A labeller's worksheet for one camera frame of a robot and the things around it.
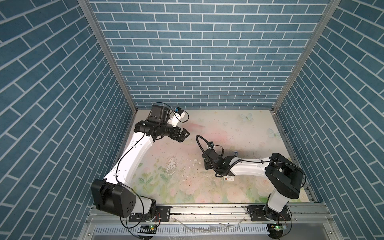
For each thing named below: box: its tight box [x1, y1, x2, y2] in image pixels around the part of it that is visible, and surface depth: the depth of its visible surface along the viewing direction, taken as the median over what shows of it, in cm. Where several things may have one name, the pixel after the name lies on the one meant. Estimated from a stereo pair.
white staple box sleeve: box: [224, 175, 235, 181], surface depth 86 cm
